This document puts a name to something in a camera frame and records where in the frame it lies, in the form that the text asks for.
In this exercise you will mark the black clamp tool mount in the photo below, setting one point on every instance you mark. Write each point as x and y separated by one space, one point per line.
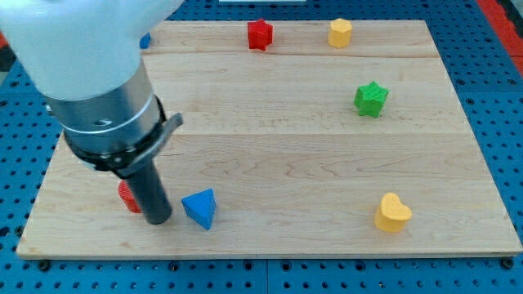
128 147

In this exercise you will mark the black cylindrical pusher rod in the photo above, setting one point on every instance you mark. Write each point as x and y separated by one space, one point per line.
148 192

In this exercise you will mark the blue triangle block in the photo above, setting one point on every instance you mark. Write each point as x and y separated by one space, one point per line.
201 207

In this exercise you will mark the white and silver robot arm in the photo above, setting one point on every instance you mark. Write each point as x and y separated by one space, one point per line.
85 58

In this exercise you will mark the blue block behind arm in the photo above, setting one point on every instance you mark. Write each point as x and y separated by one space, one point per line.
145 41

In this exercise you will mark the yellow heart block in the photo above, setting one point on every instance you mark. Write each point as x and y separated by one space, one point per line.
392 215

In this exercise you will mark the red block behind rod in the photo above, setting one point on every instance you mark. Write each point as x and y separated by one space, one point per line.
128 199

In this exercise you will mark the wooden board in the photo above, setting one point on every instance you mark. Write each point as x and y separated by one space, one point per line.
296 172

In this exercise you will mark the red star block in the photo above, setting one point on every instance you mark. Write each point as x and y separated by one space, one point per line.
260 34

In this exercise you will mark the green star block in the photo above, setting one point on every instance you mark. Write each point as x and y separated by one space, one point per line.
370 98

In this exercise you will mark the yellow hexagon block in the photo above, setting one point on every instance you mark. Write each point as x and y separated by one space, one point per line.
339 34

